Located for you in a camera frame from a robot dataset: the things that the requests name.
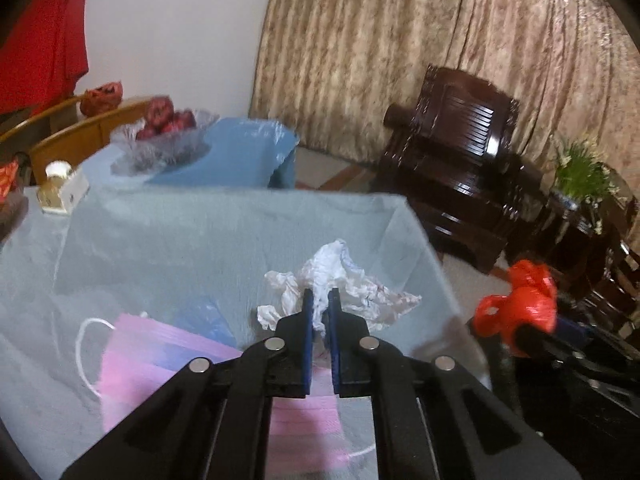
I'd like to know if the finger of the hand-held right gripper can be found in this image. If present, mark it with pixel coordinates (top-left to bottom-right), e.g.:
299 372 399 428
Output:
512 326 558 358
554 321 587 348

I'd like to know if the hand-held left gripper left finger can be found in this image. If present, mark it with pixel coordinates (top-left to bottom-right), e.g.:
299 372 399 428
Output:
60 288 316 480

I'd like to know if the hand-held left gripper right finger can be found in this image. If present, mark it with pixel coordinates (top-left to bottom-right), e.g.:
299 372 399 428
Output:
327 287 583 480

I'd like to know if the red plastic bag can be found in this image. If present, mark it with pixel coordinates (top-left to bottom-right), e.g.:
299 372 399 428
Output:
473 259 558 358

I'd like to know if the white tissue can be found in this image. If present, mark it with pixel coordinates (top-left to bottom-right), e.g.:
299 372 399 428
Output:
256 239 423 333

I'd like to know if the black trash bin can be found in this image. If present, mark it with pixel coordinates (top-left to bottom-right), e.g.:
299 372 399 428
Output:
492 355 640 480

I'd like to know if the pink face mask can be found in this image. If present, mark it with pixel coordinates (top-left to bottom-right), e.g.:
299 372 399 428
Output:
75 312 376 480

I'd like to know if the dark wooden armchair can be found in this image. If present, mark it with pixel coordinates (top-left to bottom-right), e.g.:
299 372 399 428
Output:
585 200 640 343
372 64 546 275

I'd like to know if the dark wooden side table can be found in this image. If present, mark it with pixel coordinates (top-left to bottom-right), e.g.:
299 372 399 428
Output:
530 190 626 291

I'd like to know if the grey-blue tablecloth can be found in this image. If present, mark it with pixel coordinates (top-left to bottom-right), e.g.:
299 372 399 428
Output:
0 185 493 480

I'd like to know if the potted flowering plant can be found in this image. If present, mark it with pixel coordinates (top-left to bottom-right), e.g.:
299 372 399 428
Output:
552 135 621 211

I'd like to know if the blue tablecloth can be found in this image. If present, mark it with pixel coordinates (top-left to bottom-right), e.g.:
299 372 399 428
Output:
80 117 301 191

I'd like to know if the glass fruit bowl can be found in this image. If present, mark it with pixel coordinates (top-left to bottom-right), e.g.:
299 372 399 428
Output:
110 107 221 177

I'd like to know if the white and gold box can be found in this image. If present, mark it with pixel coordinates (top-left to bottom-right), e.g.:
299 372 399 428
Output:
37 160 91 217

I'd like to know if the beige patterned curtain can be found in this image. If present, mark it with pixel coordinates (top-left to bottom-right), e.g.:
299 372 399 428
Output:
249 0 640 196

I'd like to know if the wooden cabinet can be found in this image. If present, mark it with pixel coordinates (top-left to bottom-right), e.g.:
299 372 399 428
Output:
0 95 156 186

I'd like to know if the red bag ornament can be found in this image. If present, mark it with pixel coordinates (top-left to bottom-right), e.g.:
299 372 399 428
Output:
80 81 123 117

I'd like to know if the red cloth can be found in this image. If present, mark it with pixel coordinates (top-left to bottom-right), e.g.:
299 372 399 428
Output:
0 0 91 116

